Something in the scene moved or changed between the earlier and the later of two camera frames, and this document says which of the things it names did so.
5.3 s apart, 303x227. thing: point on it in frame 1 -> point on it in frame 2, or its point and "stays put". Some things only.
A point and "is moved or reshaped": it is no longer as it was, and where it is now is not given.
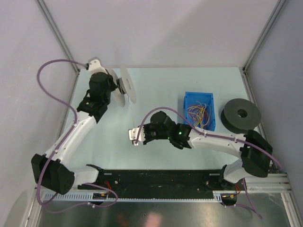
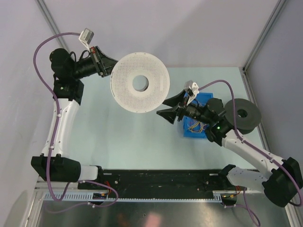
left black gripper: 113,86 -> 106,64
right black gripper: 147,139 -> 170,114
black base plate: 159,184 stays put
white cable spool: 122,72 is moved or reshaped
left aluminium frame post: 43,7 stays put
